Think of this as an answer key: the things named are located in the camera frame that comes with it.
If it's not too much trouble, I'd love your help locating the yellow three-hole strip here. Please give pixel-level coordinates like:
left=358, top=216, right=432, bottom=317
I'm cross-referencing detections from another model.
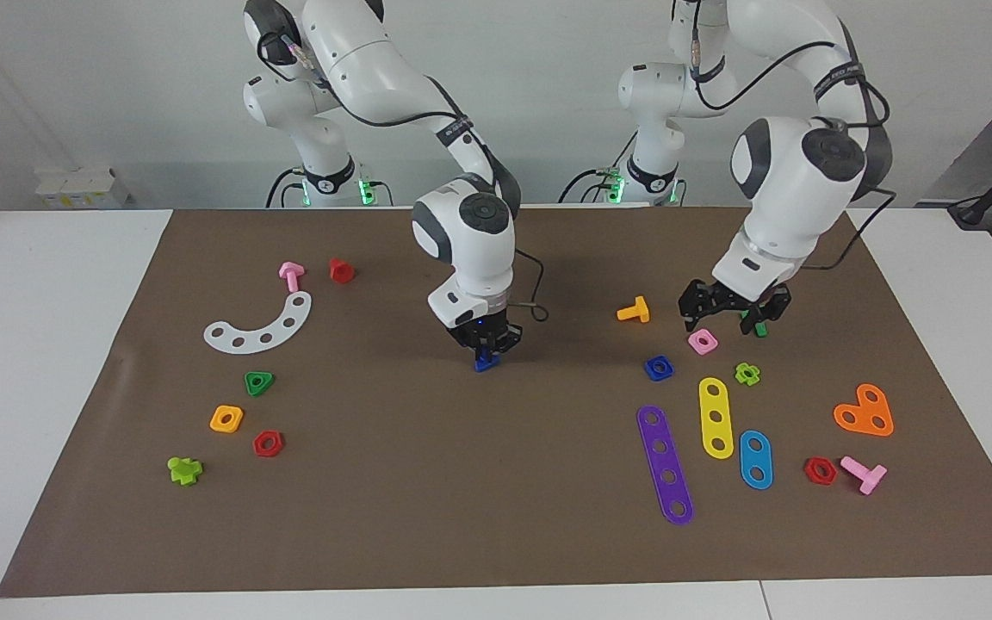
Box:
left=698, top=376, right=735, bottom=461

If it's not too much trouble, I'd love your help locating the brown table mat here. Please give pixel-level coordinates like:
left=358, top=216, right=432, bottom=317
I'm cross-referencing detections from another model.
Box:
left=0, top=205, right=992, bottom=599

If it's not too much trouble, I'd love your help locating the orange heart-shaped plate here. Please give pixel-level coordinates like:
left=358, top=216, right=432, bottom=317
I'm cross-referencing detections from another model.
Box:
left=833, top=383, right=895, bottom=437

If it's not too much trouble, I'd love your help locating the purple four-hole strip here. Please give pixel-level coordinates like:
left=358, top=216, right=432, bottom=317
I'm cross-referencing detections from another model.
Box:
left=636, top=405, right=695, bottom=526

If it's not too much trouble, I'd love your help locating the blue two-hole strip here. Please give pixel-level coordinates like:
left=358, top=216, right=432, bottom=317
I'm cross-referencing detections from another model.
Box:
left=738, top=430, right=774, bottom=491

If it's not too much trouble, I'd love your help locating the white curved five-hole strip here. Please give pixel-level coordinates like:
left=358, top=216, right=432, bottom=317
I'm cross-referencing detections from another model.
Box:
left=203, top=291, right=313, bottom=355

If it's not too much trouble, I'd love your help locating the white cardboard box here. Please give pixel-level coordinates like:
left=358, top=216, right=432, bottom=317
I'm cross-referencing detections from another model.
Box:
left=34, top=166, right=132, bottom=210

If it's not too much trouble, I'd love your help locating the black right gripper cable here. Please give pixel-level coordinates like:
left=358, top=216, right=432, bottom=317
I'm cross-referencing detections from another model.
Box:
left=285, top=34, right=549, bottom=324

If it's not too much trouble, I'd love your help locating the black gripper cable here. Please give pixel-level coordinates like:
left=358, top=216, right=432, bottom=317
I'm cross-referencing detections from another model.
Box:
left=687, top=0, right=897, bottom=272
left=285, top=34, right=549, bottom=324

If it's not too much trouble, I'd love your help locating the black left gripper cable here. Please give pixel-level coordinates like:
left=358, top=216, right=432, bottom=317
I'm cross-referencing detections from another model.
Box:
left=687, top=0, right=897, bottom=272

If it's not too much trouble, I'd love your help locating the black base cable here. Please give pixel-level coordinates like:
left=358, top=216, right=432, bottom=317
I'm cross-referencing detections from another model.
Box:
left=265, top=166, right=307, bottom=209
left=558, top=166, right=628, bottom=206

